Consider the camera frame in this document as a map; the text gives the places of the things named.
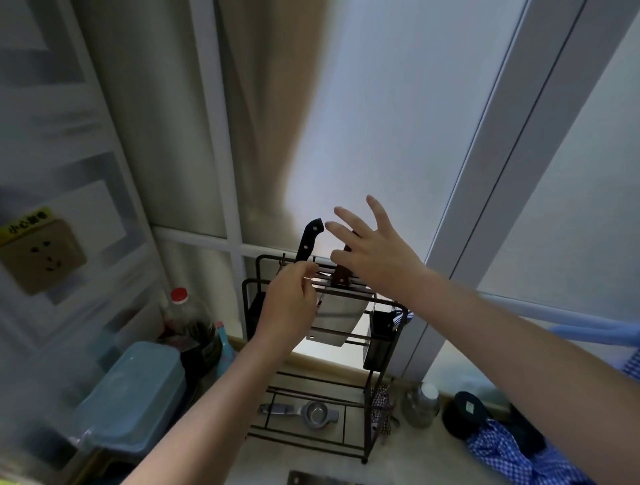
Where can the person's left hand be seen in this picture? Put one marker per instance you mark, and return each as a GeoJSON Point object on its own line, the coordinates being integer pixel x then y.
{"type": "Point", "coordinates": [285, 310]}

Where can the person's right hand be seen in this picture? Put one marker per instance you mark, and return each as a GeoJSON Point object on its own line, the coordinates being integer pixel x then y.
{"type": "Point", "coordinates": [385, 265]}

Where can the black metal knife rack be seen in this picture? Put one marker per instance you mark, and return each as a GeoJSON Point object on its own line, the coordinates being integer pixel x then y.
{"type": "Point", "coordinates": [254, 320]}

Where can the person's left forearm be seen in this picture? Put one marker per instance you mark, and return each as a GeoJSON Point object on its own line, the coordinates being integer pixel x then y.
{"type": "Point", "coordinates": [215, 419]}

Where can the person's right forearm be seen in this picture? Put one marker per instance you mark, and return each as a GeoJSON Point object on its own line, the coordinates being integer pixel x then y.
{"type": "Point", "coordinates": [525, 360]}

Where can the teal bottle with pink cap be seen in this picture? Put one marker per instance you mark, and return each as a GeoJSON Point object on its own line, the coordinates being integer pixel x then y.
{"type": "Point", "coordinates": [225, 350]}

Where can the black utensil holder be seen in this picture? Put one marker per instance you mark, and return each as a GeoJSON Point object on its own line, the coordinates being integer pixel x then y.
{"type": "Point", "coordinates": [380, 345]}

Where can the red-capped plastic bottle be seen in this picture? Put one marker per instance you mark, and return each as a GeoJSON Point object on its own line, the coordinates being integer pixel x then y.
{"type": "Point", "coordinates": [190, 325]}

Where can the metal lemon squeezer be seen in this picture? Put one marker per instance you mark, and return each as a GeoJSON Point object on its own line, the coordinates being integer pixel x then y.
{"type": "Point", "coordinates": [317, 414]}

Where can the spotted fabric pouch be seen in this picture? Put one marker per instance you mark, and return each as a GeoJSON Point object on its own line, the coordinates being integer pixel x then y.
{"type": "Point", "coordinates": [382, 409]}

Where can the glass jar with metal lid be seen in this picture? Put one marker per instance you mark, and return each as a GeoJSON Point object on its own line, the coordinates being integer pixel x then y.
{"type": "Point", "coordinates": [420, 407]}

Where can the black round container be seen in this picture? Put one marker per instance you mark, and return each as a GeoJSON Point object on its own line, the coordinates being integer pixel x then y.
{"type": "Point", "coordinates": [465, 414]}

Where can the light blue plastic box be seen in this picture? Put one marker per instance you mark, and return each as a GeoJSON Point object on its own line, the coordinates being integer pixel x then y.
{"type": "Point", "coordinates": [130, 394]}

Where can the blue checkered cloth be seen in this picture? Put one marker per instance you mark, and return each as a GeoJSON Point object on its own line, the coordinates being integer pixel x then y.
{"type": "Point", "coordinates": [500, 444]}

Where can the beige curtain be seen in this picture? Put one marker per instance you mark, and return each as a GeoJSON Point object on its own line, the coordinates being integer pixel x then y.
{"type": "Point", "coordinates": [175, 125]}

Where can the dark green cloth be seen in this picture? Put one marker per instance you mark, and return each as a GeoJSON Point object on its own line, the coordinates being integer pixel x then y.
{"type": "Point", "coordinates": [527, 432]}

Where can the light blue clothes hanger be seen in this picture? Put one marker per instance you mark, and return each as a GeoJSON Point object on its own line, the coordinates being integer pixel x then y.
{"type": "Point", "coordinates": [600, 335]}

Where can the white window frame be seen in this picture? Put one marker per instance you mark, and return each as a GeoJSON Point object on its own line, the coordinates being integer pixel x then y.
{"type": "Point", "coordinates": [515, 150]}

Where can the beige wall socket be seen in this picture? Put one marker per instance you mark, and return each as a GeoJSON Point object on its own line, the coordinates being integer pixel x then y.
{"type": "Point", "coordinates": [42, 255]}

